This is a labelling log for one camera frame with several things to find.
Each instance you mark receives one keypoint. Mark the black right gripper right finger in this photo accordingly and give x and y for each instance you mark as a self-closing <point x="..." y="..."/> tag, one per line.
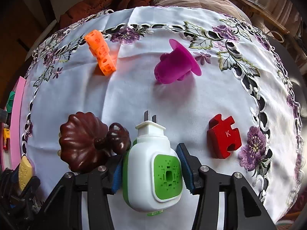
<point x="190" y="169"/>

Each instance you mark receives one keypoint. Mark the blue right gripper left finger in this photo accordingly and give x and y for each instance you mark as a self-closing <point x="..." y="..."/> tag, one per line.
<point x="116" y="171"/>

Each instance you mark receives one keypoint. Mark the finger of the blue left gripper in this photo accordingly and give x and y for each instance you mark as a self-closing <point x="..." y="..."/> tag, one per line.
<point x="3" y="116"/>

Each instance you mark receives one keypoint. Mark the green plastic funnel toy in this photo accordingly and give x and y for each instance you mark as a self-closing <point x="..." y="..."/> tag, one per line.
<point x="10" y="102"/>

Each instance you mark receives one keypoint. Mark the white green plug-in device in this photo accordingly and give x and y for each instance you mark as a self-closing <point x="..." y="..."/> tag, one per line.
<point x="152" y="175"/>

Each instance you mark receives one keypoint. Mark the red K puzzle piece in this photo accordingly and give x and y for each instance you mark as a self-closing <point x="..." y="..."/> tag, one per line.
<point x="223" y="137"/>

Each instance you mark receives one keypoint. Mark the dark brown wooden brush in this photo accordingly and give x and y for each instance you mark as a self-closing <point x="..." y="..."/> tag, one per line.
<point x="86" y="142"/>

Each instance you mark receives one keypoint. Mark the magenta flanged plastic toy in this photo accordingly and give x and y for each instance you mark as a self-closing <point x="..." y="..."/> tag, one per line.
<point x="175" y="66"/>

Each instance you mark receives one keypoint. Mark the orange linked cube blocks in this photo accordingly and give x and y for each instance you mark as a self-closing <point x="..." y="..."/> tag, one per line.
<point x="100" y="50"/>

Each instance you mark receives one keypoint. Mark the pink shallow cardboard box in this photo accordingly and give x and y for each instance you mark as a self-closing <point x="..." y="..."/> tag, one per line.
<point x="11" y="158"/>

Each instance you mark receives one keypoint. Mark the white embroidered floral tablecloth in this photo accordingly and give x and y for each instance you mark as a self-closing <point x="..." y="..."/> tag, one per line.
<point x="243" y="76"/>

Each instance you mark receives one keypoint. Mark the wooden side table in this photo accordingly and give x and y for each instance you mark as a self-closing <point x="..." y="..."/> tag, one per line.
<point x="252" y="9"/>

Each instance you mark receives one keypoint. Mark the rust brown quilted jacket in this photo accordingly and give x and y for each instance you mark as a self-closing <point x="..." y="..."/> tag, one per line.
<point x="86" y="8"/>

